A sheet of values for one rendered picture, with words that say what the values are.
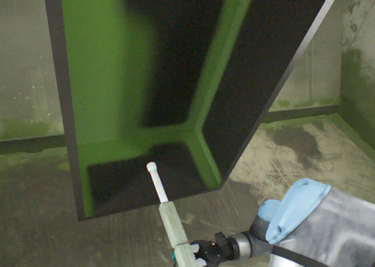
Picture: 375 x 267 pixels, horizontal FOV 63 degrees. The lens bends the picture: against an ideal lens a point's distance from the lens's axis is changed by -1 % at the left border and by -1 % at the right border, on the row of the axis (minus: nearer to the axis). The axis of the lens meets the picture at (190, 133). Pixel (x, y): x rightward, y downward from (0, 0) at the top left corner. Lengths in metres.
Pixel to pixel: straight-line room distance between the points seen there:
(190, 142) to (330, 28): 1.76
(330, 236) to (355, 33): 2.49
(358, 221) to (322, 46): 2.39
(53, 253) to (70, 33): 1.06
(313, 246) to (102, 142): 1.12
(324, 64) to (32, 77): 2.18
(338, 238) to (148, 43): 0.85
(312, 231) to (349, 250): 0.05
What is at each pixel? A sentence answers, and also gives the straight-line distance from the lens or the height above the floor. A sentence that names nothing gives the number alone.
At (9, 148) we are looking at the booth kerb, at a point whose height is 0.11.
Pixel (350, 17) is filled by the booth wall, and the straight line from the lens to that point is 2.93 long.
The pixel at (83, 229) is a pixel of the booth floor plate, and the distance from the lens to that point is 1.73.
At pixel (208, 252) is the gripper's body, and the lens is 1.04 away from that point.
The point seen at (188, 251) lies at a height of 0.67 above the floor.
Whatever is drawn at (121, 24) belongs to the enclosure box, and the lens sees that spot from 1.03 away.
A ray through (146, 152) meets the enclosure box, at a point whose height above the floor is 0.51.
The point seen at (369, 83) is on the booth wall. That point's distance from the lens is 2.77.
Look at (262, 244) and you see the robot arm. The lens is 1.12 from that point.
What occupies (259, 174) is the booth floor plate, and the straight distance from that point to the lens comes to 2.12.
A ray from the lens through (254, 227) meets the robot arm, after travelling 1.10.
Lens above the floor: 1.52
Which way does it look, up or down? 41 degrees down
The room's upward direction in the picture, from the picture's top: 12 degrees clockwise
